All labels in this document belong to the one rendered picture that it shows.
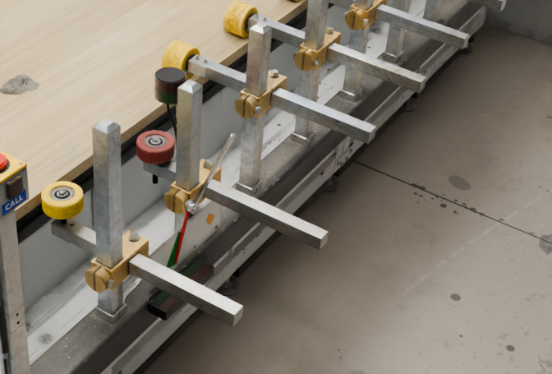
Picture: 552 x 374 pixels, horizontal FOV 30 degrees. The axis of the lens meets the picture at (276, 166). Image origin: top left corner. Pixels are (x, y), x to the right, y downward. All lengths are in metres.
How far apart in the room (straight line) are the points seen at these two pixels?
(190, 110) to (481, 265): 1.61
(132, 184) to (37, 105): 0.27
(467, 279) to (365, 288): 0.34
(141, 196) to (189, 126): 0.43
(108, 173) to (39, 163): 0.33
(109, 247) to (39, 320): 0.32
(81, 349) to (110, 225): 0.26
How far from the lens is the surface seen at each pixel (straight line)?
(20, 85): 2.36
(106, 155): 1.80
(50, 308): 2.21
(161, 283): 1.96
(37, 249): 2.15
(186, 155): 2.05
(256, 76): 2.19
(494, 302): 3.26
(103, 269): 1.96
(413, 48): 3.01
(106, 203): 1.87
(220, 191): 2.11
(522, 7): 4.65
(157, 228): 2.39
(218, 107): 2.56
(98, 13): 2.65
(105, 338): 2.03
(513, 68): 4.45
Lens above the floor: 2.17
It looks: 37 degrees down
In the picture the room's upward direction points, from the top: 5 degrees clockwise
